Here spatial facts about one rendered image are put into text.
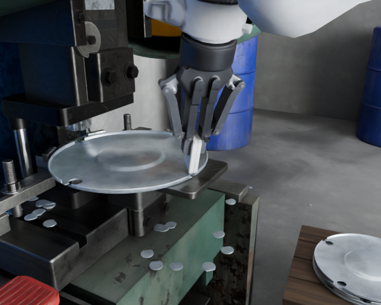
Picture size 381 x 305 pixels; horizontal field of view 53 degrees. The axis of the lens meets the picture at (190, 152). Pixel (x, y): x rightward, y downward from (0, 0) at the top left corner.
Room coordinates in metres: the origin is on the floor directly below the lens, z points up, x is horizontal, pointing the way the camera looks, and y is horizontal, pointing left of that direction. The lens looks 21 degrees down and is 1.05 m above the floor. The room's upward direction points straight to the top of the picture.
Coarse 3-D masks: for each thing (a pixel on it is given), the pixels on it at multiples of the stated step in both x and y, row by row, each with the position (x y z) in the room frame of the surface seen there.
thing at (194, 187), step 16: (208, 160) 0.64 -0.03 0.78; (192, 176) 0.58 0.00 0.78; (208, 176) 0.58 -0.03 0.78; (144, 192) 0.60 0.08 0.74; (160, 192) 0.65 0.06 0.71; (176, 192) 0.53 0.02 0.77; (192, 192) 0.52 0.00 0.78; (128, 208) 0.60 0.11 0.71; (144, 208) 0.60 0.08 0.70; (160, 208) 0.65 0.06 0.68; (144, 224) 0.60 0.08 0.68
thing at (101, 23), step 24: (96, 0) 0.67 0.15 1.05; (120, 0) 0.73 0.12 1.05; (96, 24) 0.67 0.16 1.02; (120, 24) 0.72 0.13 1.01; (24, 48) 0.66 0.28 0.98; (48, 48) 0.63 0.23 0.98; (72, 48) 0.61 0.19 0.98; (96, 48) 0.64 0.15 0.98; (120, 48) 0.69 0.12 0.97; (24, 72) 0.67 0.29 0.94; (48, 72) 0.64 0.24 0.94; (72, 72) 0.61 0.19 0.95; (96, 72) 0.62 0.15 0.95; (120, 72) 0.67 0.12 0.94; (48, 96) 0.64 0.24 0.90; (72, 96) 0.62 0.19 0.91; (96, 96) 0.62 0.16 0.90; (120, 96) 0.66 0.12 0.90
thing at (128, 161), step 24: (72, 144) 0.72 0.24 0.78; (96, 144) 0.73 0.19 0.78; (120, 144) 0.73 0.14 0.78; (144, 144) 0.71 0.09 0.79; (168, 144) 0.73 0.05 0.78; (48, 168) 0.59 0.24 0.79; (72, 168) 0.60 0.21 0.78; (96, 168) 0.60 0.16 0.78; (120, 168) 0.60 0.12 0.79; (144, 168) 0.60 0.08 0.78; (168, 168) 0.60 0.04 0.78; (120, 192) 0.51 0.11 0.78
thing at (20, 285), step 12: (24, 276) 0.35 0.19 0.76; (0, 288) 0.33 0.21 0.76; (12, 288) 0.33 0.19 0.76; (24, 288) 0.33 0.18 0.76; (36, 288) 0.33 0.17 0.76; (48, 288) 0.33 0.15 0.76; (0, 300) 0.31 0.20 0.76; (12, 300) 0.31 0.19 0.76; (24, 300) 0.31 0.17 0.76; (36, 300) 0.31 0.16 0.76; (48, 300) 0.31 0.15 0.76
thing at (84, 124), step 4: (84, 120) 0.70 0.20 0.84; (88, 120) 0.71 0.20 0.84; (76, 124) 0.69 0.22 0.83; (80, 124) 0.69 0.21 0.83; (84, 124) 0.70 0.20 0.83; (88, 124) 0.71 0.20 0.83; (68, 128) 0.69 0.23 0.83; (72, 128) 0.69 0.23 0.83; (76, 128) 0.69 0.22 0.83; (80, 128) 0.69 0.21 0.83; (84, 128) 0.70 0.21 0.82
